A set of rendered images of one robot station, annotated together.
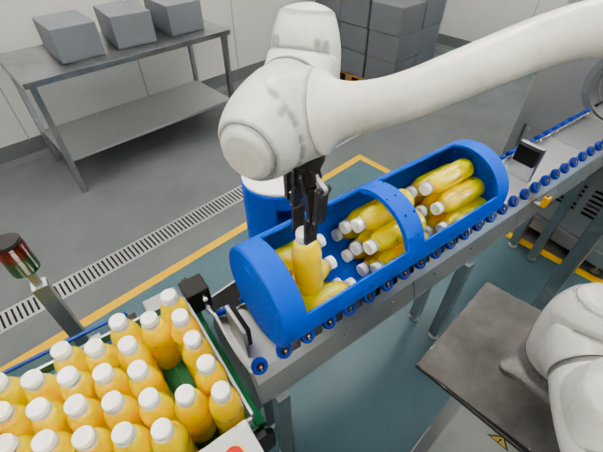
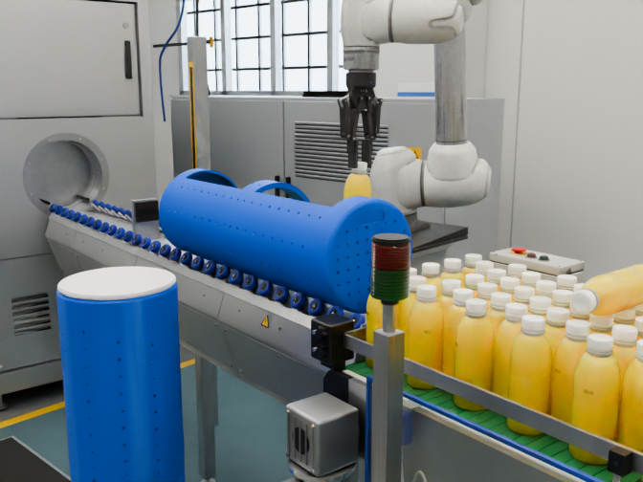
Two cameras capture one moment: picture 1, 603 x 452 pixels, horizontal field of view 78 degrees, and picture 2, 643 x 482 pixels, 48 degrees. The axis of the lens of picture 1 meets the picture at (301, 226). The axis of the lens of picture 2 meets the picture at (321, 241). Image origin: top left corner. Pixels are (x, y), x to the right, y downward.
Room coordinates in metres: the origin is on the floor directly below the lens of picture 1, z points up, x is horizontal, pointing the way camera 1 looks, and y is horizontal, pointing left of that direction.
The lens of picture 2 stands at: (0.76, 1.82, 1.49)
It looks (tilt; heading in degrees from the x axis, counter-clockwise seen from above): 12 degrees down; 267
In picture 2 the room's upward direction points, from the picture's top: straight up
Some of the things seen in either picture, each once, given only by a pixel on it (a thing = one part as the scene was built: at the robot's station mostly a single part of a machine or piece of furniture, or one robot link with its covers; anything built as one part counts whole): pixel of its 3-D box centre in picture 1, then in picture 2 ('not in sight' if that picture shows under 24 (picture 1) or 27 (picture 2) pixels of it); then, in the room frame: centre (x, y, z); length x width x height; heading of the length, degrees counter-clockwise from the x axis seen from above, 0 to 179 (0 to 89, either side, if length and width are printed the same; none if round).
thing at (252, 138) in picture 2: not in sight; (314, 220); (0.59, -2.43, 0.72); 2.15 x 0.54 x 1.45; 134
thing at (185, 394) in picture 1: (185, 395); (484, 267); (0.31, 0.24, 1.09); 0.04 x 0.04 x 0.02
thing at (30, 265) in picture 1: (21, 262); (389, 281); (0.59, 0.68, 1.18); 0.06 x 0.06 x 0.05
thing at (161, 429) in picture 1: (161, 430); (517, 270); (0.25, 0.27, 1.09); 0.04 x 0.04 x 0.02
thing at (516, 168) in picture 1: (524, 161); (146, 219); (1.29, -0.92, 1.00); 0.10 x 0.04 x 0.15; 35
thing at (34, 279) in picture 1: (21, 264); (389, 284); (0.59, 0.68, 1.18); 0.06 x 0.06 x 0.16
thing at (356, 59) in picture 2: not in sight; (361, 60); (0.57, -0.01, 1.56); 0.09 x 0.09 x 0.06
